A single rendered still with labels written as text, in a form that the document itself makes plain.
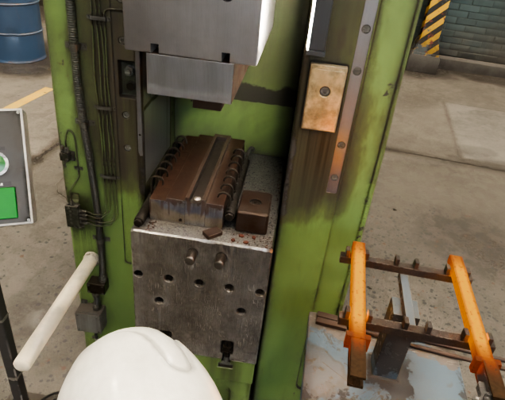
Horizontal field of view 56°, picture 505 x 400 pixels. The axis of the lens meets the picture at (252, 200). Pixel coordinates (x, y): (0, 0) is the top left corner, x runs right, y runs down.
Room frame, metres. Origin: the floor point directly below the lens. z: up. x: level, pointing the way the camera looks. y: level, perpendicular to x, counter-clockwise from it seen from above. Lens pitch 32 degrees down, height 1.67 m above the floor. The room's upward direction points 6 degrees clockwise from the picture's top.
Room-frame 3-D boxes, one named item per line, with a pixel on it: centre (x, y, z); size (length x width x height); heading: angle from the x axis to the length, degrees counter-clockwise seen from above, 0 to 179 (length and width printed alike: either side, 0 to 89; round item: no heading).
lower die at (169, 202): (1.26, 0.16, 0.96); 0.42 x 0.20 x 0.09; 176
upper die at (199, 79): (1.26, 0.16, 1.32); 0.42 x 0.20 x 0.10; 176
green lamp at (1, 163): (0.97, 0.62, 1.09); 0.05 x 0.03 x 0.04; 86
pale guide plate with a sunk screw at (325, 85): (1.16, -0.15, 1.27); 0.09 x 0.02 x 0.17; 86
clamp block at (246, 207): (1.10, -0.01, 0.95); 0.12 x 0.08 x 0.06; 176
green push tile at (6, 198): (0.92, 0.60, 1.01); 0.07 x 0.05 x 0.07; 111
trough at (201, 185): (1.26, 0.14, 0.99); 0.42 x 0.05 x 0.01; 176
